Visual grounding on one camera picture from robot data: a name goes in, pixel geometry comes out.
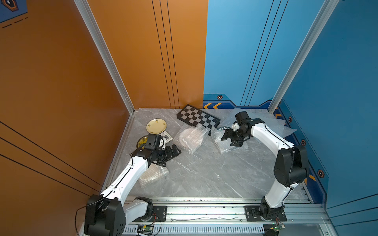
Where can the bubble wrap sheet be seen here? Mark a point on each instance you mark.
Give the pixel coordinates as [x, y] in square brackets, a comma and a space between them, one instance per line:
[276, 125]

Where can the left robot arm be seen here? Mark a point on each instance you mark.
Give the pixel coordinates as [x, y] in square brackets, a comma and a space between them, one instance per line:
[106, 214]

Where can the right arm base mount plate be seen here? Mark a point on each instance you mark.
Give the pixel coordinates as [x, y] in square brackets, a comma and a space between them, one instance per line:
[264, 213]

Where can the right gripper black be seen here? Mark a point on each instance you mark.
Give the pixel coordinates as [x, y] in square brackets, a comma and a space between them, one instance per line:
[228, 134]

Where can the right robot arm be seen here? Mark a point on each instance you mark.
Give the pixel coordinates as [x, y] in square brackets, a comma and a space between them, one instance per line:
[291, 166]

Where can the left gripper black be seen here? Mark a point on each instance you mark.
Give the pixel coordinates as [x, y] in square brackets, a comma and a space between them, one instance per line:
[170, 154]

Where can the right circuit board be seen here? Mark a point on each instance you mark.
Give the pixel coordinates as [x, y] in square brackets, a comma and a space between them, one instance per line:
[273, 230]

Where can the small square marker tile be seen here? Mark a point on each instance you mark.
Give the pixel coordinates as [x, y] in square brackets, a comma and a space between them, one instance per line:
[167, 137]

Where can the left circuit board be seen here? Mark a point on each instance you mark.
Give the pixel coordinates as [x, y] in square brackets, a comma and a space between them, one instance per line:
[145, 230]

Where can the black white checkerboard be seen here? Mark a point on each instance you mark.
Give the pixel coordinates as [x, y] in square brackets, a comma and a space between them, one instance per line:
[195, 117]

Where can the yellow black patterned plate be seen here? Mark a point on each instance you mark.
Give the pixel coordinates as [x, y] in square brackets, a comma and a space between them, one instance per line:
[141, 142]

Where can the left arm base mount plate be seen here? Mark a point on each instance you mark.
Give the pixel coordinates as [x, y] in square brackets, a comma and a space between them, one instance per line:
[158, 213]

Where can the cream yellow dinner plate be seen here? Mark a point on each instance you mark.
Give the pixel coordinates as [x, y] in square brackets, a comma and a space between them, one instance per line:
[156, 126]

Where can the circuit board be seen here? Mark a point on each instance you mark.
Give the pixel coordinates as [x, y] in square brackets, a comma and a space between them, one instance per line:
[145, 230]
[273, 230]

